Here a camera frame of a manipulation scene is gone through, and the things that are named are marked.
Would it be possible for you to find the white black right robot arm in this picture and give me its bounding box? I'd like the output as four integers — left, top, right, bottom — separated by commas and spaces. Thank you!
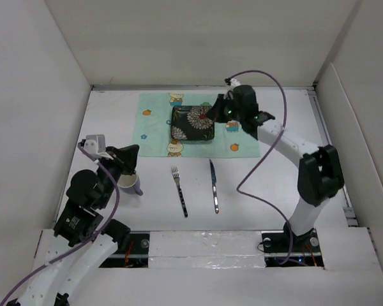
206, 85, 344, 251

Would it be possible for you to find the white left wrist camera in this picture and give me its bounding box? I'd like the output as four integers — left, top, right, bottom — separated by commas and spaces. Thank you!
77, 135, 106, 159

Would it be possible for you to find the steel fork patterned handle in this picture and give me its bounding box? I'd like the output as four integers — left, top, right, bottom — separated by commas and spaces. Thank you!
171, 166, 188, 218

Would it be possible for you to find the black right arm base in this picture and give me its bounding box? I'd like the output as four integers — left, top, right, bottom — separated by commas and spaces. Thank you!
257, 226, 324, 268

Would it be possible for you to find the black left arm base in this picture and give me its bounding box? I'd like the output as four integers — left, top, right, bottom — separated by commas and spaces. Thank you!
100, 231, 150, 268

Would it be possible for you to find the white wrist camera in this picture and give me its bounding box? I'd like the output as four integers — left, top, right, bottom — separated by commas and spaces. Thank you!
225, 78, 241, 89
77, 135, 106, 159

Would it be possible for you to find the dark floral rectangular plate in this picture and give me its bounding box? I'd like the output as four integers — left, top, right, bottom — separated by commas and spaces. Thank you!
170, 104, 215, 142

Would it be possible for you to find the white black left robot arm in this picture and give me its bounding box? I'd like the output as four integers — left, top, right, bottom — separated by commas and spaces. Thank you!
0, 140, 139, 305

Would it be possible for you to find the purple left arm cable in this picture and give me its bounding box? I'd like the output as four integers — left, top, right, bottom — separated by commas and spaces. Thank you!
0, 142, 121, 306

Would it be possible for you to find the purple ceramic mug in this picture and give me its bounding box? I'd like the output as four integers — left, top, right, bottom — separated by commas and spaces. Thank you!
117, 173, 144, 196

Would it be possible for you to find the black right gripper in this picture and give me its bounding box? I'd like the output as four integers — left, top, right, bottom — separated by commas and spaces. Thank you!
204, 94, 244, 124

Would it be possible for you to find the steel knife patterned handle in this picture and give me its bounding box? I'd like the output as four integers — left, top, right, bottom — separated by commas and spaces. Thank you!
209, 159, 220, 214

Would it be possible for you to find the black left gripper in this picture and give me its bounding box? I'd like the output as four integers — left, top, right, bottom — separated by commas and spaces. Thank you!
98, 143, 140, 207

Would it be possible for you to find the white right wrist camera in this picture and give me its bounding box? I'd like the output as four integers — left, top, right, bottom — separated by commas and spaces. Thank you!
225, 78, 241, 89

